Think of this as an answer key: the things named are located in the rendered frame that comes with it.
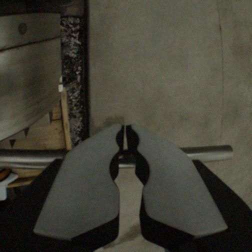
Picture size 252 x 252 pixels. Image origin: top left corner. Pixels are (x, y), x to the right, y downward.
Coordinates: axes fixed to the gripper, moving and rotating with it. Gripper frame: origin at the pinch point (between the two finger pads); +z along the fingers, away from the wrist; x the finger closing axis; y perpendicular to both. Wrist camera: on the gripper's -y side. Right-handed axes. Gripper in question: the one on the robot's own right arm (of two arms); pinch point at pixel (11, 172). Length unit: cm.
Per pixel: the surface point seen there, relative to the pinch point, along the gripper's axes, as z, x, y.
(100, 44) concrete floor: 48, -108, -10
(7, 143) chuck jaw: 1.8, 2.7, -8.2
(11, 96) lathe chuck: 6.2, 12.4, -19.3
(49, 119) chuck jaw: 9.7, 4.1, -12.1
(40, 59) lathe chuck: 9.4, 9.1, -22.0
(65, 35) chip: 18, -51, -20
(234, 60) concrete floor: 191, -108, 0
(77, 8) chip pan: 24, -54, -31
